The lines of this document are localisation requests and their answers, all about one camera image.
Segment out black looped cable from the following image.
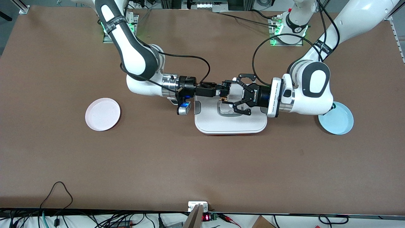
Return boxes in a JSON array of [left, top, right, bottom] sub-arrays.
[[40, 181, 74, 211]]

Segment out light blue round plate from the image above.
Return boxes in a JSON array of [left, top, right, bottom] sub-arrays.
[[318, 101, 354, 135]]

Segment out orange push button switch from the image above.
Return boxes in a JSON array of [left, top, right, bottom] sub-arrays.
[[221, 81, 233, 103]]

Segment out red clip leads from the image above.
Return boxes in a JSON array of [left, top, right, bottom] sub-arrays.
[[218, 214, 241, 228]]

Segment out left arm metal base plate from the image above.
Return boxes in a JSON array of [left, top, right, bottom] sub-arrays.
[[268, 14, 304, 47]]

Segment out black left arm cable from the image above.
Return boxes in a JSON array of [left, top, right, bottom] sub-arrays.
[[316, 0, 340, 61]]

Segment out brown cardboard piece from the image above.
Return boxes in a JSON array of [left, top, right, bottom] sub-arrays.
[[252, 215, 276, 228]]

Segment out black oval cable loop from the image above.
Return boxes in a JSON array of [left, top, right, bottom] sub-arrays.
[[318, 215, 349, 225]]

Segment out tan flat bar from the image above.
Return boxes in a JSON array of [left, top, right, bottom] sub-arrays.
[[183, 204, 204, 228]]

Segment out black cable to base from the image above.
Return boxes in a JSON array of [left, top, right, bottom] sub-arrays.
[[218, 12, 279, 28]]

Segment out small white box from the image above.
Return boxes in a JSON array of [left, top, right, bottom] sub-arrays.
[[188, 201, 209, 212]]

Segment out pink round plate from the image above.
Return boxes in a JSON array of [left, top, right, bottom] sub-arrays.
[[85, 98, 121, 131]]

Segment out aluminium frame rail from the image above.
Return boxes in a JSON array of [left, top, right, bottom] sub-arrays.
[[18, 0, 31, 15], [384, 14, 405, 65]]

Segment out white power strip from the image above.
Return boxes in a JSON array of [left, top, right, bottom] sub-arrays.
[[196, 2, 228, 10]]

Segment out white lidded lunch box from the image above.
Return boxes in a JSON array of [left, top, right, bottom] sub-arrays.
[[194, 85, 268, 135]]

